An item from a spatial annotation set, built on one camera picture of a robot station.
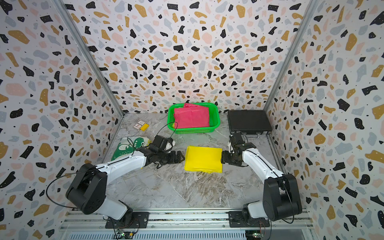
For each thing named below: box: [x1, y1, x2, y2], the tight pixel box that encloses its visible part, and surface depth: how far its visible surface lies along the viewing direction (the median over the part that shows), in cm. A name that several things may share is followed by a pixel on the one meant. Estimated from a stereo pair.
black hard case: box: [227, 109, 273, 135], surface depth 114 cm
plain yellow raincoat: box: [184, 145, 223, 174], surface depth 94 cm
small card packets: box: [133, 120, 147, 131], surface depth 115 cm
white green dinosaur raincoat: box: [111, 136, 152, 161], surface depth 98 cm
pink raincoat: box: [174, 103, 210, 129], surface depth 115 cm
